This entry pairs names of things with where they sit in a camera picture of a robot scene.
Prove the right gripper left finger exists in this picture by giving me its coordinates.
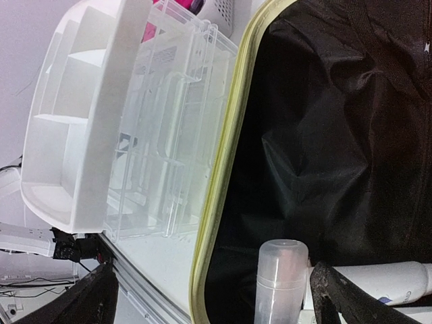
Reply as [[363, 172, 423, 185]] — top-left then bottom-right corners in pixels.
[[17, 263, 119, 324]]

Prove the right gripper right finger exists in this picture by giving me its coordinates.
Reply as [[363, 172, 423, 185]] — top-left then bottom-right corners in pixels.
[[310, 262, 417, 324]]

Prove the clear plastic bottle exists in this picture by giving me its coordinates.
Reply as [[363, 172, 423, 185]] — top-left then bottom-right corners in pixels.
[[254, 239, 308, 323]]

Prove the white lotion tube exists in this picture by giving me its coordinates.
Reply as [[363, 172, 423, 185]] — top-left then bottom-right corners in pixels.
[[335, 261, 431, 306]]

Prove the pale yellow hard-shell suitcase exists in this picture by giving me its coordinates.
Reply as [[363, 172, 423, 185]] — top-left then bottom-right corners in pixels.
[[190, 1, 431, 323]]

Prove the white plastic drawer organizer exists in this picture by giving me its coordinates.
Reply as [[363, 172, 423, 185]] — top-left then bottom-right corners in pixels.
[[20, 1, 238, 241]]

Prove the white perforated plastic basket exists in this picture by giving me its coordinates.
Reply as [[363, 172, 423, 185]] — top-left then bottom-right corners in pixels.
[[189, 0, 234, 37]]

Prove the red shirt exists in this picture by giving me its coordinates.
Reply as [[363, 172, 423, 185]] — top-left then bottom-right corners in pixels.
[[140, 1, 218, 49]]

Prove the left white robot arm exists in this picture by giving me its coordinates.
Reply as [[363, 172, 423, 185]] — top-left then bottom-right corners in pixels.
[[1, 158, 55, 258]]

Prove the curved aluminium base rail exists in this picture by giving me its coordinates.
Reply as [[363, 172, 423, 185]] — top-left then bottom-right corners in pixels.
[[99, 234, 191, 323]]

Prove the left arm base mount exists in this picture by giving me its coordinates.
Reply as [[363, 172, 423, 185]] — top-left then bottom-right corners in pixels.
[[50, 227, 113, 264]]

